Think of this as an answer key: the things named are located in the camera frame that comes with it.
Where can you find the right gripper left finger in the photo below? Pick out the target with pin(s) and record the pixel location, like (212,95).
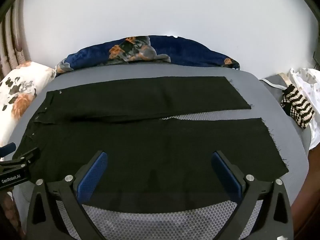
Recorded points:
(44,218)

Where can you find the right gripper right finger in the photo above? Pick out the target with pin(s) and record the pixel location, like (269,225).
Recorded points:
(274,220)

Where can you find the black pants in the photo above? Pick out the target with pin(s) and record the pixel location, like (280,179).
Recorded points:
(157,163)

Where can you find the grey mesh mattress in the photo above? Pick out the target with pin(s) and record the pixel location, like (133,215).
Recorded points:
(264,96)

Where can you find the white floral pillow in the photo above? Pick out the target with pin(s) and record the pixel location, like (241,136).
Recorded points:
(18,89)

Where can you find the black white zigzag knit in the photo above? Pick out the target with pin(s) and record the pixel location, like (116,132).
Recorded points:
(297,106)

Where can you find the beige curtain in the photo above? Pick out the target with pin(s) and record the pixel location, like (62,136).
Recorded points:
(12,54)

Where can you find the navy floral blanket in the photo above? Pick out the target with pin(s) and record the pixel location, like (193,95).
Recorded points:
(152,48)

